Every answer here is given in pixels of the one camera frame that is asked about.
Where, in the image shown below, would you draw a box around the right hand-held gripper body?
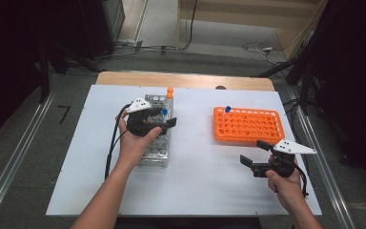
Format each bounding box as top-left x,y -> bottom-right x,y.
271,138 -> 317,178

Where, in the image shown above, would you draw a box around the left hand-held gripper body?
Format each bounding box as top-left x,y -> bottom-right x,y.
125,97 -> 163,137

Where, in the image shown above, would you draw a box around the orange plastic tube rack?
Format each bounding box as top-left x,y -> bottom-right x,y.
213,106 -> 286,146

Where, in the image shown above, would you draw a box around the silver metal tube rack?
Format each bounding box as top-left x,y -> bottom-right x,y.
137,94 -> 174,168

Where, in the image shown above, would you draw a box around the person's right hand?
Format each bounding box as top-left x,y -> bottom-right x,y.
265,158 -> 302,209

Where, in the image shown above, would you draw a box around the person's left hand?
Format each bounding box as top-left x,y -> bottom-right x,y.
115,110 -> 163,168

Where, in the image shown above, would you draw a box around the white board sheet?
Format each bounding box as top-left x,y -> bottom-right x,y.
46,84 -> 322,218

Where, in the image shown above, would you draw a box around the black metal stand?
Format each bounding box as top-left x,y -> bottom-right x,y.
256,56 -> 318,115
37,41 -> 103,104

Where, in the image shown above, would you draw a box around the black cabinet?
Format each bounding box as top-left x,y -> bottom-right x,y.
75,0 -> 127,60

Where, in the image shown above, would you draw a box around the person's dark clothing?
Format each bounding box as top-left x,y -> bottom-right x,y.
115,217 -> 263,229

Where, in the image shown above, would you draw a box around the dark curtain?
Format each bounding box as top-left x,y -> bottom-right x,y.
311,0 -> 366,198

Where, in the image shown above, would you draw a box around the light wooden platform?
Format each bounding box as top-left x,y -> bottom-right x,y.
175,0 -> 328,60

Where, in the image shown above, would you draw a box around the right hand-held gripper black cable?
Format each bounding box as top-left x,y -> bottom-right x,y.
294,158 -> 310,198

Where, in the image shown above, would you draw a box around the hand-held gripper black cable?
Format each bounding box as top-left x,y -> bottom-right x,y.
294,158 -> 310,198
104,103 -> 132,180

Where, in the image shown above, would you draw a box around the black floor cables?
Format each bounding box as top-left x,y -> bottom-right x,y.
282,98 -> 303,135

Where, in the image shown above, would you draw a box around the left hand-held gripper black cable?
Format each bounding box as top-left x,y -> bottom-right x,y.
104,103 -> 132,180

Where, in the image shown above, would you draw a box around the silver metal floor rail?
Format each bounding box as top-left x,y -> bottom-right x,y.
287,89 -> 358,229
0,74 -> 60,229

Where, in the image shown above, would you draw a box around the grey floor cables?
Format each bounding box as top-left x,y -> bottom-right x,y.
94,39 -> 179,60

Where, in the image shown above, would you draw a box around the black hanging cable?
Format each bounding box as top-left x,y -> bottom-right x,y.
179,0 -> 198,52

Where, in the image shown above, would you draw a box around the white cable with plug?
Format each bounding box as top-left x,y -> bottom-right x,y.
241,40 -> 287,66

